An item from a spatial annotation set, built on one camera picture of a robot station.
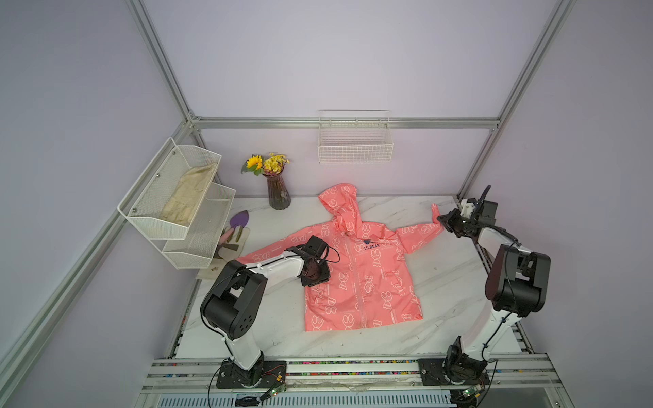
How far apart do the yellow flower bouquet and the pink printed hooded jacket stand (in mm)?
279

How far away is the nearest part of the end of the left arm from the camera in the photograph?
0.70m

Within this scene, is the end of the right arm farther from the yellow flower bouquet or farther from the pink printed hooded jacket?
the yellow flower bouquet

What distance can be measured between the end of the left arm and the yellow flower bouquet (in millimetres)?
389

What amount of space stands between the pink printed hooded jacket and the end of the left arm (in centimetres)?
2

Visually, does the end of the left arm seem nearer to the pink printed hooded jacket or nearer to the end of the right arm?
the pink printed hooded jacket

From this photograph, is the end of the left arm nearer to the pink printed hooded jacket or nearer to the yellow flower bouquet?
the pink printed hooded jacket

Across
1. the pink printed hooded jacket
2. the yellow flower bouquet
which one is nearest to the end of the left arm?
the pink printed hooded jacket

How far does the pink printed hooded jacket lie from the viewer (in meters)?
0.85

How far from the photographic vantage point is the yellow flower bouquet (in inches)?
38.7

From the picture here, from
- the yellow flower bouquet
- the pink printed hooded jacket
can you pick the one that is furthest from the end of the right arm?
the yellow flower bouquet
